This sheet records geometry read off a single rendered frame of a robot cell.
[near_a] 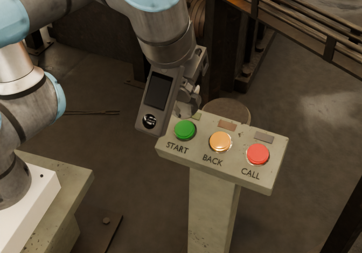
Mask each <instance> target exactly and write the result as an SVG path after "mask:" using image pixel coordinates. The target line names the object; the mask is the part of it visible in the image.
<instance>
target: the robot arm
mask: <svg viewBox="0 0 362 253"><path fill-rule="evenodd" d="M93 1H97V2H99V3H101V4H103V5H105V6H107V7H109V8H111V9H113V10H116V11H118V12H120V13H122V14H124V15H126V16H127V17H128V18H129V19H130V22H131V24H132V27H133V29H134V32H135V34H136V36H137V39H138V41H139V44H140V46H141V49H142V52H143V53H144V54H145V57H146V59H147V60H148V62H149V63H150V64H151V68H150V72H149V76H148V78H147V84H146V87H145V90H144V94H143V98H142V102H141V105H140V109H139V112H138V116H137V120H136V123H135V128H136V130H139V131H141V132H144V133H147V134H149V135H152V136H154V137H157V138H160V137H163V136H165V135H166V131H167V129H168V125H169V122H170V118H171V114H173V115H174V116H175V117H177V118H180V119H182V120H184V119H187V118H190V117H192V116H193V115H194V114H195V113H196V112H197V111H198V109H199V106H200V104H201V97H200V95H199V90H200V87H199V85H197V86H196V87H195V85H194V84H195V82H196V80H197V78H198V76H199V72H200V71H202V75H203V76H204V75H205V73H206V71H207V69H208V67H209V63H208V56H207V48H206V47H203V46H199V45H197V44H196V38H195V33H194V28H193V21H192V20H190V18H189V14H188V10H187V5H186V0H0V210H4V209H7V208H9V207H11V206H13V205H15V204H16V203H18V202H19V201H20V200H21V199H22V198H23V197H24V196H25V195H26V194H27V192H28V191H29V189H30V186H31V181H32V177H31V173H30V170H29V167H28V166H27V164H26V163H25V162H24V161H23V160H22V159H20V158H19V157H18V156H17V155H16V154H15V152H14V150H15V149H16V148H18V147H19V146H20V145H22V144H23V143H25V142H26V141H27V140H29V139H30V138H32V137H33V136H34V135H36V134H37V133H39V132H40V131H42V130H43V129H44V128H46V127H47V126H49V125H51V124H53V123H54V122H55V121H56V120H57V119H58V118H59V117H60V116H62V115H63V113H64V112H65V109H66V98H65V94H64V92H63V89H62V87H61V85H60V84H58V83H57V80H56V79H55V77H54V76H52V75H51V74H50V73H48V72H44V71H43V70H42V69H41V68H40V67H37V66H34V65H33V63H32V61H31V59H30V56H29V54H28V52H27V50H26V47H25V45H24V43H23V41H22V40H23V39H24V38H25V37H26V36H27V35H29V34H31V33H33V32H35V31H37V30H38V29H40V28H42V27H44V26H46V25H48V24H50V23H52V22H54V21H56V20H58V19H60V18H62V17H64V16H67V15H68V14H70V13H72V12H74V11H76V10H78V9H80V8H81V7H83V6H85V5H87V4H89V3H91V2H93ZM200 50H201V51H202V53H201V51H200ZM204 59H206V65H205V67H204V66H203V61H204ZM177 101H178V102H177Z"/></svg>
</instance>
